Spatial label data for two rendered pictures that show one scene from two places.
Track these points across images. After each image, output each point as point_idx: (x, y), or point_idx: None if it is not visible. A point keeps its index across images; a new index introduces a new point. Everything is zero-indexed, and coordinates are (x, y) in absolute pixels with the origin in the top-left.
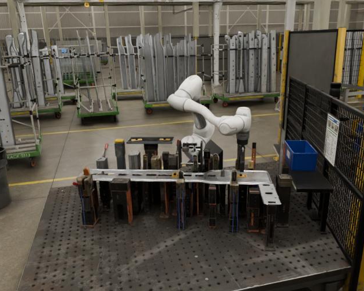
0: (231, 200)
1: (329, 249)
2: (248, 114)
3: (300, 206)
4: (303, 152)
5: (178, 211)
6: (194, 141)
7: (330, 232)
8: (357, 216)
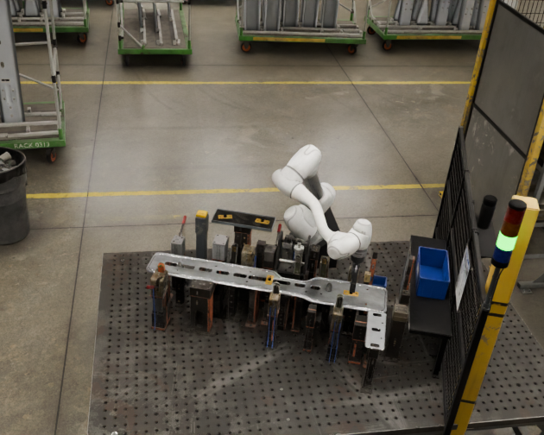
0: (332, 329)
1: (432, 400)
2: (367, 231)
3: None
4: (441, 264)
5: (268, 329)
6: (303, 216)
7: None
8: None
